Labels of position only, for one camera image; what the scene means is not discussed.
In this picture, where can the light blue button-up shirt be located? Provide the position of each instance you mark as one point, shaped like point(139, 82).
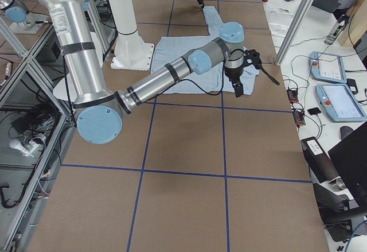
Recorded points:
point(207, 73)

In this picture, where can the small black device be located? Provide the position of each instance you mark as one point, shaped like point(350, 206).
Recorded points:
point(314, 111)

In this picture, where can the blue teach pendant far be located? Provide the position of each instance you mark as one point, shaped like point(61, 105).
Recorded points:
point(327, 67)

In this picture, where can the blue teach pendant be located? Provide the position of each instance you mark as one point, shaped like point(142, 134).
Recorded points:
point(327, 67)
point(339, 103)

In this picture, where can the brown paper table cover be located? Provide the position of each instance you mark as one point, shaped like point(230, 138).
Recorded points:
point(191, 172)

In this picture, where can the blue teach pendant near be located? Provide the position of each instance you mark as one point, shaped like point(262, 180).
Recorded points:
point(339, 103)

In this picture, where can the black computer mouse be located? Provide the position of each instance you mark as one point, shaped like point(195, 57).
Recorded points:
point(345, 131)

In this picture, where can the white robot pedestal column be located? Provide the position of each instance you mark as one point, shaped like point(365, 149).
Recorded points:
point(130, 52)

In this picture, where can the aluminium frame post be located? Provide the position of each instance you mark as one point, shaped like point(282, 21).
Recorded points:
point(294, 27)

